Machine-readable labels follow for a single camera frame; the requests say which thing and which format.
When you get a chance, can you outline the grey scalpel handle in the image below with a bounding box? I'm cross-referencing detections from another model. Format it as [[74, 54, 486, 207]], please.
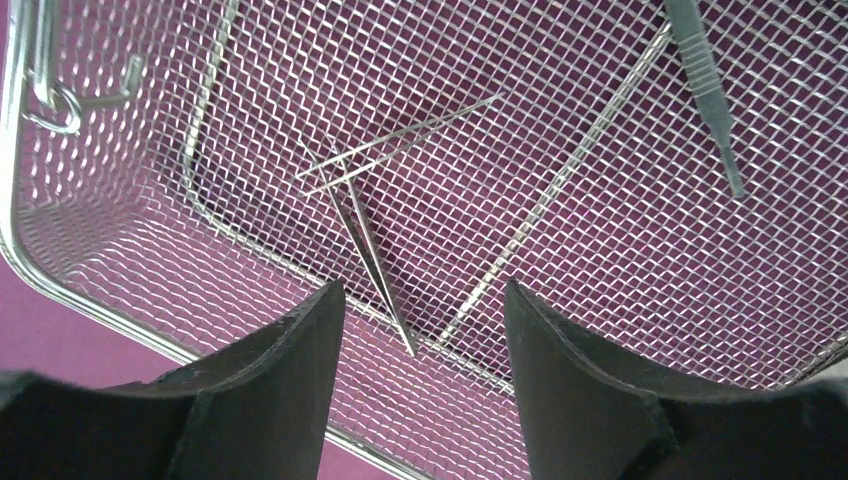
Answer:
[[663, 0, 746, 199]]

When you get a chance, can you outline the maroon surgical wrap cloth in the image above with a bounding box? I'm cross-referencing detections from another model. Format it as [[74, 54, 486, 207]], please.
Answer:
[[0, 0, 848, 480]]

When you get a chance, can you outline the steel instrument tray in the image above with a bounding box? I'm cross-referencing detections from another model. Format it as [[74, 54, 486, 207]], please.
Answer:
[[1, 1, 847, 479]]

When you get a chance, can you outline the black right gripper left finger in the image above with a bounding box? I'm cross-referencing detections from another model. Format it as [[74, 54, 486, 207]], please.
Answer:
[[1, 281, 346, 479]]

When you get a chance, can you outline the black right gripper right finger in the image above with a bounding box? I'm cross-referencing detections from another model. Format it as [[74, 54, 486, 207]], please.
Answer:
[[504, 280, 847, 479]]

